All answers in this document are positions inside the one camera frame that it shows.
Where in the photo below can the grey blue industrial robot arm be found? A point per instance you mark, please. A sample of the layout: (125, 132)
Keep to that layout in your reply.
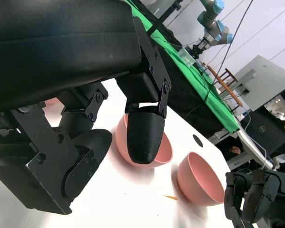
(211, 21)

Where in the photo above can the small orange sliver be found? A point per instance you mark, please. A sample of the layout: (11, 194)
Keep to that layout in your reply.
(172, 197)

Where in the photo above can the clear plastic box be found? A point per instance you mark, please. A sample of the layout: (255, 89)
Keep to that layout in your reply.
(186, 58)

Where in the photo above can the green cloth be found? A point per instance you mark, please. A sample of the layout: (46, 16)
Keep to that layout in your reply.
(192, 76)

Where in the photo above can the pink plastic bowl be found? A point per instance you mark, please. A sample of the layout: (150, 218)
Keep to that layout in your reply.
(52, 100)
(199, 180)
(120, 137)

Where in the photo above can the grey metal cabinet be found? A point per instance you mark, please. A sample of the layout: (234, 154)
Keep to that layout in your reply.
(268, 78)

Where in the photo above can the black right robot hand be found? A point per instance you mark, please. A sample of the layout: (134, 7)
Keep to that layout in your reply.
(258, 197)

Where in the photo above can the black computer tower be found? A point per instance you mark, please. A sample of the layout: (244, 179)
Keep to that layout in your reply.
(263, 130)

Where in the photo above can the black industrial arm gripper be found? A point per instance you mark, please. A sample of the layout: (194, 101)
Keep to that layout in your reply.
(199, 48)

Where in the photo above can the black stand pole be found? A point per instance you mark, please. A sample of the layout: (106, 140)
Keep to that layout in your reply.
(161, 20)

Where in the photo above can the brown wooden chair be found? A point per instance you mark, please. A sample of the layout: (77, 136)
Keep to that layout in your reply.
(213, 73)

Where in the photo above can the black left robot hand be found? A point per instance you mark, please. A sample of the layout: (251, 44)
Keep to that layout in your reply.
(61, 47)

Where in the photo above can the white side desk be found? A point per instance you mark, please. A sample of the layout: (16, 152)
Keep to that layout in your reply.
(249, 145)

